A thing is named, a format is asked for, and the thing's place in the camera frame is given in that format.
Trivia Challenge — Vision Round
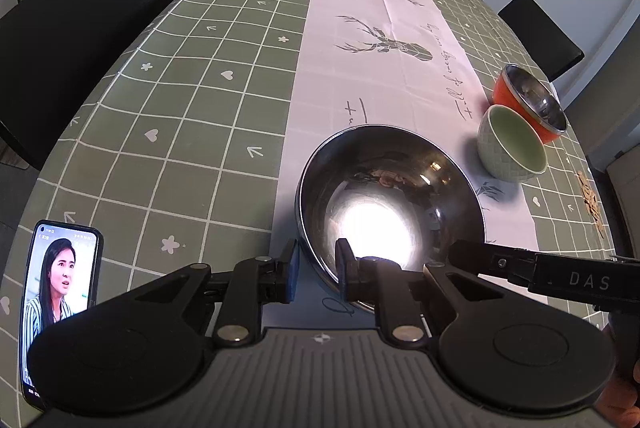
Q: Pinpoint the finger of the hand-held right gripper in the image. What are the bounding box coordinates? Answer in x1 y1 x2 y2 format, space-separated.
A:
447 239 539 292

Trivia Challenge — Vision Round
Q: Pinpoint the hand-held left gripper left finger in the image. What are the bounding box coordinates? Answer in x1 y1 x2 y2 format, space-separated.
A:
95 238 301 349

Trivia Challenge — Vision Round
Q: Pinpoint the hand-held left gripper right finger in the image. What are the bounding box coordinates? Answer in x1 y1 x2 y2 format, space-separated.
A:
335 238 546 344

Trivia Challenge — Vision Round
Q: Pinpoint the blue steel bowl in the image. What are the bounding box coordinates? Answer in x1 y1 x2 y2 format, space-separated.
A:
295 124 486 309

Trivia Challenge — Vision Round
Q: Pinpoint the green ceramic bowl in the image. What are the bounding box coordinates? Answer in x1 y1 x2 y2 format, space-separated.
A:
476 104 549 182

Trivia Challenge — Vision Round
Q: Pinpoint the orange steel bowl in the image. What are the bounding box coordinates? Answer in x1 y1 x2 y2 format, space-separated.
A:
492 63 569 145

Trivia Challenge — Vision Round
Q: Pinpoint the person's right hand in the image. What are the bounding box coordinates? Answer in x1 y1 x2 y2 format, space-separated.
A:
596 355 640 425

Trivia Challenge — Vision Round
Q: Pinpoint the pile of seed shells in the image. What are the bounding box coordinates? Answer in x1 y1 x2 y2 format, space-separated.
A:
574 169 609 240

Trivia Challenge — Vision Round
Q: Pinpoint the white deer table runner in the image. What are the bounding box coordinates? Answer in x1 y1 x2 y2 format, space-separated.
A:
262 0 540 329

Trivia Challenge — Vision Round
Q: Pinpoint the green checked tablecloth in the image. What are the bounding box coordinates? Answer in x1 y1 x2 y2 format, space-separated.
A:
0 0 621 409

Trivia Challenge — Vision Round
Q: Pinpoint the smartphone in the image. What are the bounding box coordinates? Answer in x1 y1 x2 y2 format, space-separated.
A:
20 221 104 411

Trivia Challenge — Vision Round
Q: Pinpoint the large black chair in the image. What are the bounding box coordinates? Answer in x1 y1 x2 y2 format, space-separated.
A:
0 0 186 171

